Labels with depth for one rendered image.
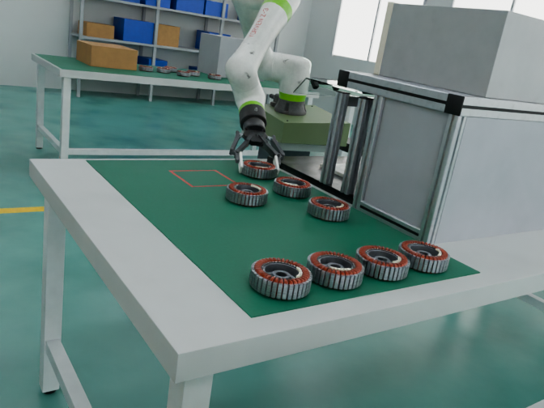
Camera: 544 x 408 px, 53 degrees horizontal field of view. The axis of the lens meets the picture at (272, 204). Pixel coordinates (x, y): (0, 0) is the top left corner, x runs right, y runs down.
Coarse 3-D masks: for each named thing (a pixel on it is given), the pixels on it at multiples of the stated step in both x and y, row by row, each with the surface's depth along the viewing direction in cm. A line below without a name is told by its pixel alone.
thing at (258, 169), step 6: (246, 162) 171; (252, 162) 174; (258, 162) 175; (264, 162) 176; (246, 168) 168; (252, 168) 167; (258, 168) 168; (264, 168) 168; (270, 168) 169; (276, 168) 171; (246, 174) 168; (252, 174) 167; (258, 174) 167; (264, 174) 168; (270, 174) 169
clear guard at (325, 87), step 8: (304, 80) 176; (312, 80) 173; (320, 80) 173; (328, 80) 179; (296, 88) 180; (304, 88) 181; (312, 88) 183; (320, 88) 184; (328, 88) 186; (336, 88) 187; (344, 88) 161
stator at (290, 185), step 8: (280, 176) 161; (288, 176) 162; (280, 184) 154; (288, 184) 154; (296, 184) 161; (304, 184) 158; (280, 192) 155; (288, 192) 153; (296, 192) 154; (304, 192) 154
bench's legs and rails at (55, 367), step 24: (48, 216) 152; (48, 240) 155; (48, 264) 157; (48, 288) 159; (48, 312) 162; (48, 336) 164; (48, 360) 167; (48, 384) 170; (72, 384) 148; (192, 384) 83
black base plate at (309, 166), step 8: (272, 160) 191; (288, 160) 191; (296, 160) 193; (304, 160) 195; (312, 160) 197; (320, 160) 199; (344, 160) 205; (360, 160) 210; (288, 168) 183; (296, 168) 181; (304, 168) 183; (312, 168) 184; (320, 168) 186; (304, 176) 176; (312, 176) 174; (320, 176) 175; (336, 176) 178; (312, 184) 173; (320, 184) 170; (328, 184) 168; (336, 184) 169; (328, 192) 167; (336, 192) 163; (344, 200) 161; (352, 200) 158
